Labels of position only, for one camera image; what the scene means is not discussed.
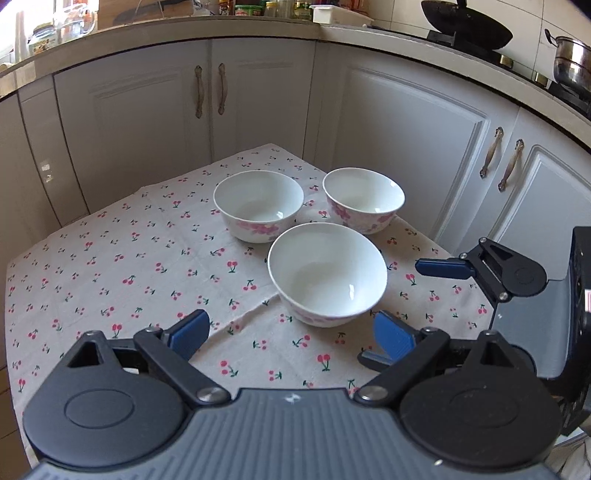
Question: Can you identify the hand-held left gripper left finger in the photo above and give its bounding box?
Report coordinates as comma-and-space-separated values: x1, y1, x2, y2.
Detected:
53, 309, 232, 408

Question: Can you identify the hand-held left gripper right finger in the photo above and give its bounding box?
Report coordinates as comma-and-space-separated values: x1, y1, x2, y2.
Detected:
353, 310, 539, 408

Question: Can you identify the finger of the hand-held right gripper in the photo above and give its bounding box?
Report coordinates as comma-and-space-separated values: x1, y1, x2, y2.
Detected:
414, 236, 532, 304
358, 349, 393, 373

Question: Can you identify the white pink-flower bowl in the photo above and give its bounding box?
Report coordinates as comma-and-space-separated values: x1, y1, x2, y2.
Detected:
213, 170, 305, 244
322, 168, 406, 235
268, 223, 387, 328

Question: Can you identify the cherry-print tablecloth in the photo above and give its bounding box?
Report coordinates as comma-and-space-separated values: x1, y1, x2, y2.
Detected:
4, 143, 497, 467

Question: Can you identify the white cabinet door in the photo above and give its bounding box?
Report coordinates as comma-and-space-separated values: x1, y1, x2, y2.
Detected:
480, 106, 591, 333
302, 44, 520, 252
211, 38, 319, 163
53, 39, 213, 217
0, 90, 63, 374

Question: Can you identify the person's white clothing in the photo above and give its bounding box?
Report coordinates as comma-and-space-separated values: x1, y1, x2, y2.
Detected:
547, 427, 591, 480

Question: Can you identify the black gas stove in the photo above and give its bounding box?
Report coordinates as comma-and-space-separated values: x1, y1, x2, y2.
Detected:
426, 28, 591, 114

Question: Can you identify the white cabinet filler panel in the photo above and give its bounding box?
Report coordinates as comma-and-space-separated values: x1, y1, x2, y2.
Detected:
18, 74, 89, 229

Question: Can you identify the black wok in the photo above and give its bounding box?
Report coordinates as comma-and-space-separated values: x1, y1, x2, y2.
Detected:
421, 0, 514, 51

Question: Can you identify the steel cooking pot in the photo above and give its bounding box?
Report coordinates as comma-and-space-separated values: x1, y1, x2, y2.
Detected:
545, 29, 591, 93

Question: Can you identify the white plastic container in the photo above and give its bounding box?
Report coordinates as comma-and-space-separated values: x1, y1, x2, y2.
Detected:
310, 4, 376, 27

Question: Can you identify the flower-label glass jar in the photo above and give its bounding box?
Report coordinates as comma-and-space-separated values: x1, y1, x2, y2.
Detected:
28, 25, 61, 57

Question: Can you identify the wooden cutting board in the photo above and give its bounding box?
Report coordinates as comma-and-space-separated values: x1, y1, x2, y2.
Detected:
134, 0, 195, 19

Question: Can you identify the glass pitcher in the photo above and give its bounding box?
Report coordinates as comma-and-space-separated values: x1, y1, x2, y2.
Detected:
54, 6, 99, 40

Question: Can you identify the stack of white cups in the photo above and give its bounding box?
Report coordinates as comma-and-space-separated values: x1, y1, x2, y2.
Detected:
14, 11, 27, 61

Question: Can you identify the bronze cabinet handle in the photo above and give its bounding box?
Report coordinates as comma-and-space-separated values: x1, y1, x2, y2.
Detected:
217, 63, 228, 115
498, 138, 525, 191
194, 65, 205, 119
479, 127, 505, 179

